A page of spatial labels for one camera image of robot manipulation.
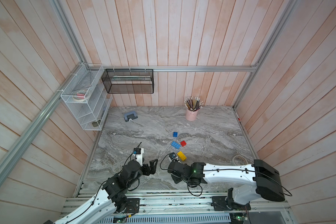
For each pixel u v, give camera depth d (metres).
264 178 0.42
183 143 0.98
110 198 0.53
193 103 1.07
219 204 0.73
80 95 0.73
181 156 0.90
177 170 0.58
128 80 1.02
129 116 1.12
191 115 1.08
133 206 0.73
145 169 0.67
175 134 1.01
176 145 0.96
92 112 0.77
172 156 0.71
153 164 0.69
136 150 0.67
